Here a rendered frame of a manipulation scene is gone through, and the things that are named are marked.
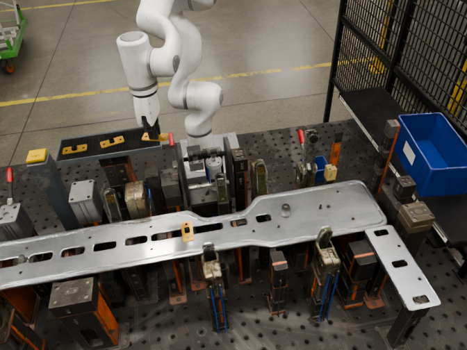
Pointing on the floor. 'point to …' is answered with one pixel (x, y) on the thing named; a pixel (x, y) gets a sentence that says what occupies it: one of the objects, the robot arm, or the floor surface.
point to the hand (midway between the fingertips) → (153, 131)
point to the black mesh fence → (399, 63)
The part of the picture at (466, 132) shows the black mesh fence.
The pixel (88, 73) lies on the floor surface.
